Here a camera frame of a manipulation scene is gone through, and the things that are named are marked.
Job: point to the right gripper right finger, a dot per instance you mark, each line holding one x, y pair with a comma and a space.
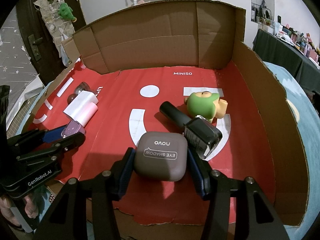
201, 174

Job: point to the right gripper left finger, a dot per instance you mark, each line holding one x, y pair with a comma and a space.
116, 180

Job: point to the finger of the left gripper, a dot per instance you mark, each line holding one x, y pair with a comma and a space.
51, 153
34, 138

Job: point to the purple square bottle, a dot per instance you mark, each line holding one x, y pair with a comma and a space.
72, 128

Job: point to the black nail polish bottle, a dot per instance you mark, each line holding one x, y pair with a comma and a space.
202, 135

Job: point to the brown eyeshadow case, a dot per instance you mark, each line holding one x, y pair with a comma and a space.
162, 156

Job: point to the white charger cube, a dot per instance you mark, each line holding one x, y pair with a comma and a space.
77, 106

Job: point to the glass bottle brown round cap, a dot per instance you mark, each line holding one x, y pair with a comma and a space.
81, 87

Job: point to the person's left hand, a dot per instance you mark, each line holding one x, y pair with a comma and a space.
11, 213

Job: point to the red Miniso paper sheet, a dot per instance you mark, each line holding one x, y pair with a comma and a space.
128, 108

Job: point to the green duck toy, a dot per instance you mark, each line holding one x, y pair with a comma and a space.
206, 104

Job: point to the green frog plush hanging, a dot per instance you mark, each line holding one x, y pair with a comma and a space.
65, 12

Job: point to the teal blanket table cover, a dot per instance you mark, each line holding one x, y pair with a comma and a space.
245, 148

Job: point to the dark cloth covered table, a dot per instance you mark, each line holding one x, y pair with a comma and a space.
271, 49

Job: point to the brown cardboard box tray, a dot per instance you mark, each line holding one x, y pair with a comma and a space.
202, 34

